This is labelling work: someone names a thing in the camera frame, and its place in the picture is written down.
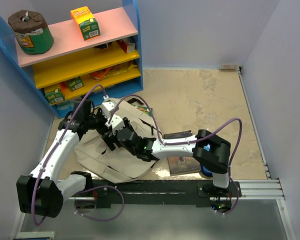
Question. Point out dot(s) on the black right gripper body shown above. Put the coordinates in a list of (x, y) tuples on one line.
[(113, 138)]

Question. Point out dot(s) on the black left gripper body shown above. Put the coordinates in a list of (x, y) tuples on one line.
[(97, 121)]

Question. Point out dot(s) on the beige canvas backpack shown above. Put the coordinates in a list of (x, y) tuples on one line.
[(117, 166)]

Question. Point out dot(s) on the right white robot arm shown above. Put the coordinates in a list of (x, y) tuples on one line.
[(211, 151)]

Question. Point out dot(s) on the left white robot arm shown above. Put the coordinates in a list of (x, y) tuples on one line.
[(40, 192)]

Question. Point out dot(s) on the yellow snack bag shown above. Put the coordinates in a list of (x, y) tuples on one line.
[(120, 69)]

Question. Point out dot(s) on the brown green toilet roll pack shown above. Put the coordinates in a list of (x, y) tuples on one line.
[(31, 32)]

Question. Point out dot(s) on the green sponge box middle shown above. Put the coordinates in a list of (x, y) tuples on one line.
[(75, 83)]

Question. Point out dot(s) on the green sponge box left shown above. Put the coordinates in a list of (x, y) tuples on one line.
[(55, 96)]

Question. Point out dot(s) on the orange snack packet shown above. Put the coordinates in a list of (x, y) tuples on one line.
[(100, 74)]

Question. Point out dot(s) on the dark tale of two cities book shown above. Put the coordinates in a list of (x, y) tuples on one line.
[(181, 165)]

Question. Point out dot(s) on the blue wooden shelf unit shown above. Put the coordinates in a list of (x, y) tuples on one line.
[(71, 56)]

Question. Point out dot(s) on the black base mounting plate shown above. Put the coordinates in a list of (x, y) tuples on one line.
[(199, 193)]

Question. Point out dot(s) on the black object on shelf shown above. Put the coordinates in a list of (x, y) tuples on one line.
[(103, 46)]

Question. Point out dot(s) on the red white small box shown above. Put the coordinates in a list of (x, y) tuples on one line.
[(127, 45)]

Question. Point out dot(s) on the blue pencil case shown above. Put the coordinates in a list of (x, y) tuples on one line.
[(206, 163)]

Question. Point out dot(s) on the orange green sponge box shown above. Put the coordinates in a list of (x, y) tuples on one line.
[(86, 22)]

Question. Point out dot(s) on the small white orange label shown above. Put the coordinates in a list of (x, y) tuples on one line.
[(228, 67)]

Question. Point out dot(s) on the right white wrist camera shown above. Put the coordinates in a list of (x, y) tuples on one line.
[(116, 123)]

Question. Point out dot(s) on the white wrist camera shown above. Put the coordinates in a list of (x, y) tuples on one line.
[(116, 123), (108, 108)]

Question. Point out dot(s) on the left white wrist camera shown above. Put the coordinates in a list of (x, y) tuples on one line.
[(108, 108)]

